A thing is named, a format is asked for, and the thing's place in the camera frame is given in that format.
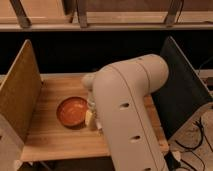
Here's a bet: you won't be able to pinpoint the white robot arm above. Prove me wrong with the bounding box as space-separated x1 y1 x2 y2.
82 54 169 171

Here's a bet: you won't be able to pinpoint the wooden shelf with metal legs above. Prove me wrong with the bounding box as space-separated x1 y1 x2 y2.
0 0 213 32

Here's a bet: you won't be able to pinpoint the orange ceramic bowl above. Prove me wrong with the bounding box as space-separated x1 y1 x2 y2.
56 97 88 127

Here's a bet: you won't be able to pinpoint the black floor cables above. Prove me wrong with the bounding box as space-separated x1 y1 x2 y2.
173 116 213 171

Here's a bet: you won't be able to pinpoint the small white labelled bottle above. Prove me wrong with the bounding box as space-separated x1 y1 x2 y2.
96 121 102 131

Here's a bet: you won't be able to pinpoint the left wooden side board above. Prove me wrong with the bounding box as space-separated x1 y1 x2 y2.
0 39 42 142

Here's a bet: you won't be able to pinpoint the right dark side board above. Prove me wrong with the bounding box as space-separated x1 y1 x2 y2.
152 36 213 141

